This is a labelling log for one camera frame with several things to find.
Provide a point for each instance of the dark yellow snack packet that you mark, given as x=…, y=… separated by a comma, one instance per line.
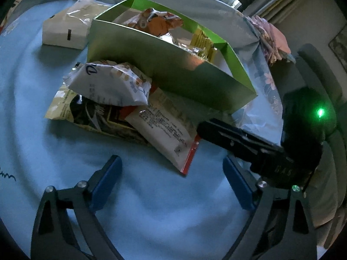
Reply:
x=92, y=113

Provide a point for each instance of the white tissue pack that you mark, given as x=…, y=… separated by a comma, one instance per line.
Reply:
x=70, y=24

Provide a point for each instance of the grey sofa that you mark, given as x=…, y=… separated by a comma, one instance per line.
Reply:
x=333, y=168

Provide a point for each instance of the framed wall picture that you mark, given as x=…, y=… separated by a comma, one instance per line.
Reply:
x=340, y=47

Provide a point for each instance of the pink floral cloth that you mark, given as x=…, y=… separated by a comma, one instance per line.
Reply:
x=271, y=38

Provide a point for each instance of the white blue printed snack packet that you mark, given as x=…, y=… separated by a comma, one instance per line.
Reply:
x=108, y=82

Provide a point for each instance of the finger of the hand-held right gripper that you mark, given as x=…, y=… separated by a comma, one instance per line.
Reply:
x=230, y=138

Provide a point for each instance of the orange snack packet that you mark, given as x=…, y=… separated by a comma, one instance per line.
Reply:
x=157, y=23

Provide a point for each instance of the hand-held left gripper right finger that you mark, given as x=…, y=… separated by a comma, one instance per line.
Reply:
x=238, y=185

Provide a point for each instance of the white red-edged snack packet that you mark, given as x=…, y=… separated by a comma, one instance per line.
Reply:
x=165, y=132

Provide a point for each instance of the light blue floral blanket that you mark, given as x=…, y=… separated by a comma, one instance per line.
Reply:
x=151, y=222

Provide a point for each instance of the clear crinkly snack packet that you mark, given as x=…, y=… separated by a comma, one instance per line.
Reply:
x=181, y=39

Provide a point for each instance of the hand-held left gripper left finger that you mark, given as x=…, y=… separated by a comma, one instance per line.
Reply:
x=104, y=185

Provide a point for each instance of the beige curtain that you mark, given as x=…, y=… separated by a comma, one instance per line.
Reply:
x=290, y=2

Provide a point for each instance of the green cardboard box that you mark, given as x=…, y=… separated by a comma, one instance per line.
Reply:
x=168, y=65

